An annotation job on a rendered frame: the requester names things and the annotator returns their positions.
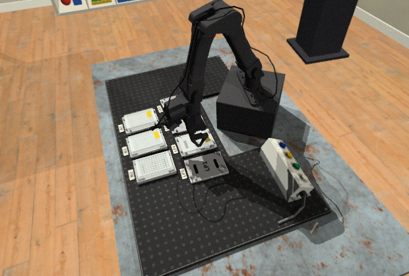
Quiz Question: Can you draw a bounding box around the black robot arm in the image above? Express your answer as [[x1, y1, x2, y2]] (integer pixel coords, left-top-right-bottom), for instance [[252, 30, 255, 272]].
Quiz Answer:
[[164, 0, 269, 131]]

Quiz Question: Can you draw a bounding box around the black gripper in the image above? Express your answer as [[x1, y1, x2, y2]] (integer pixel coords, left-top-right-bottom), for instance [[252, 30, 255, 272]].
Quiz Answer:
[[186, 111, 208, 147]]

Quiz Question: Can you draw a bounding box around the white button panel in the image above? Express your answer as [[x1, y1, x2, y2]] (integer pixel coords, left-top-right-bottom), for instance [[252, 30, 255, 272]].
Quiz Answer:
[[260, 138, 314, 224]]

